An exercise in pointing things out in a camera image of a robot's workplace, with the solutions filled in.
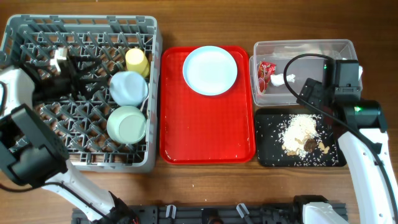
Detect pile of white rice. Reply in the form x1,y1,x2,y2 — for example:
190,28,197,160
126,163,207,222
257,113,338,166

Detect yellow plastic cup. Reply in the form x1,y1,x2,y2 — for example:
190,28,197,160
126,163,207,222
126,48,150,78

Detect green bowl with rice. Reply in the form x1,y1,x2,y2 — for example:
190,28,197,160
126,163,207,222
106,106,147,144

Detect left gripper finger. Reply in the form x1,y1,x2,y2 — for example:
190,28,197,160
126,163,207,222
78,77,109,90
70,55,102,70

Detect black plastic tray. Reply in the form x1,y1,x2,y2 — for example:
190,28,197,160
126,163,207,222
254,107,348,167

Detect white napkin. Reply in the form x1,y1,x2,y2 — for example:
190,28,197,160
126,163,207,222
271,73,295,86

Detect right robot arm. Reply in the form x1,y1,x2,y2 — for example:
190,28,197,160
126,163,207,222
289,55,397,223

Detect grey dishwasher rack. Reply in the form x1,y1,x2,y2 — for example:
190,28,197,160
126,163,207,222
1,15,162,173

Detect red strawberry candy wrapper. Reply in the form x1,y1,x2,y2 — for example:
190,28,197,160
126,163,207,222
257,61,276,94

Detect brown food scraps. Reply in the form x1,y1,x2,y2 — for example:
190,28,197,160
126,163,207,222
282,138,330,157

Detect light blue plate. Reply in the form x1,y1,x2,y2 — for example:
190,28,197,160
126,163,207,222
182,46,238,96

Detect red plastic tray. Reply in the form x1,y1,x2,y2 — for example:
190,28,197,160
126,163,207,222
159,46,256,165

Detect clear plastic bin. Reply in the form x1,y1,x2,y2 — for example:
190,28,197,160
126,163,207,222
249,39,357,107

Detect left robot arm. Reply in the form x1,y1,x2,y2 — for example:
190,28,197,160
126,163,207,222
1,56,140,223

